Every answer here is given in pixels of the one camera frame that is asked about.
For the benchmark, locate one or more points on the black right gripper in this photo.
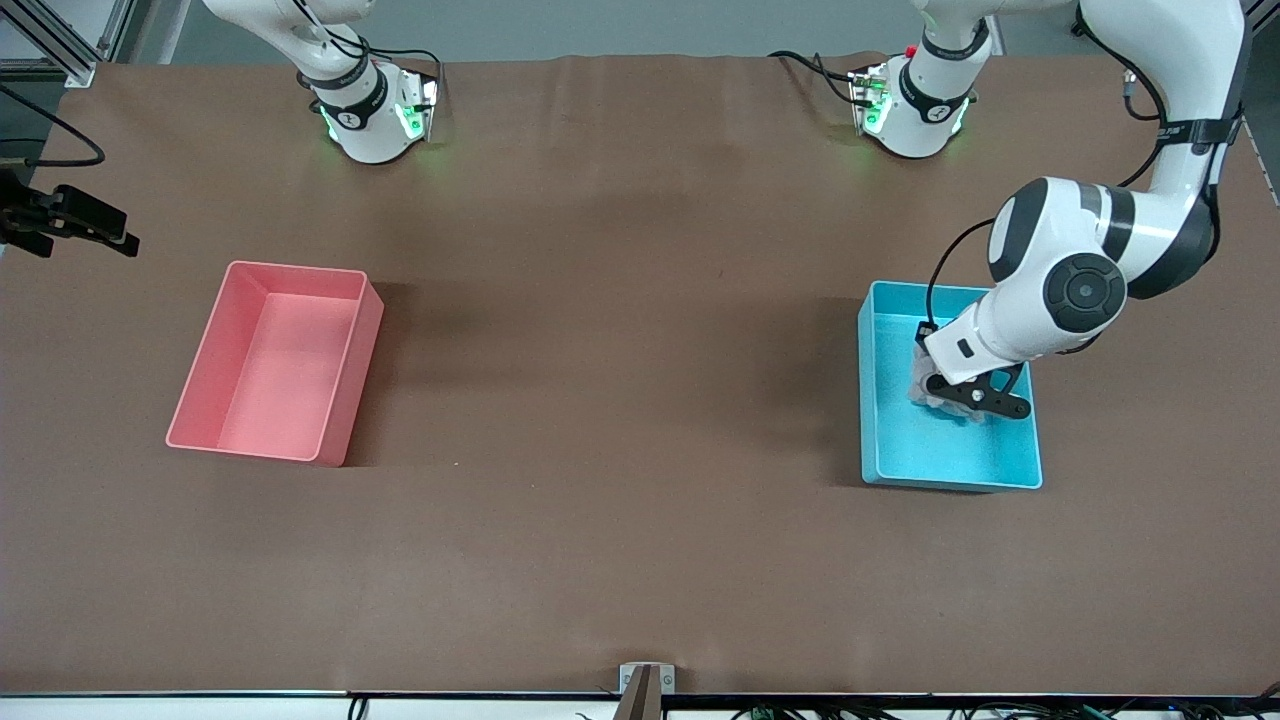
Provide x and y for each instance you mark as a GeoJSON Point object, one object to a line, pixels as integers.
{"type": "Point", "coordinates": [52, 216]}

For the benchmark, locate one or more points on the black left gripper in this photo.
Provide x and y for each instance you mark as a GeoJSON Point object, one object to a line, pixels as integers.
{"type": "Point", "coordinates": [919, 339]}

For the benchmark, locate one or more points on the grey white-bellied plush toy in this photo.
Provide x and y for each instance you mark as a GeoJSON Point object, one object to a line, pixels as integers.
{"type": "Point", "coordinates": [972, 415]}

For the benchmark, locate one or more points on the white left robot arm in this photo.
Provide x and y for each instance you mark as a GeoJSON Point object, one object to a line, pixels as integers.
{"type": "Point", "coordinates": [1060, 290]}

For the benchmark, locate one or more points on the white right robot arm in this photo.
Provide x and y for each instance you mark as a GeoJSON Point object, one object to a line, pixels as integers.
{"type": "Point", "coordinates": [365, 110]}

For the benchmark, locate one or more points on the blue plastic box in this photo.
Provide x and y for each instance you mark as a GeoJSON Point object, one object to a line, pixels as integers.
{"type": "Point", "coordinates": [900, 450]}

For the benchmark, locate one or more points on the pink plastic box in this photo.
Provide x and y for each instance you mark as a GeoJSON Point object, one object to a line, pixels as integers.
{"type": "Point", "coordinates": [280, 380]}

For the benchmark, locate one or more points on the aluminium frame post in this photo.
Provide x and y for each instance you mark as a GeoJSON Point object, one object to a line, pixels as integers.
{"type": "Point", "coordinates": [80, 72]}

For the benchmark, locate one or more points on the metal table edge bracket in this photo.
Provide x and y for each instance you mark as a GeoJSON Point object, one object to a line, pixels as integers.
{"type": "Point", "coordinates": [645, 695]}

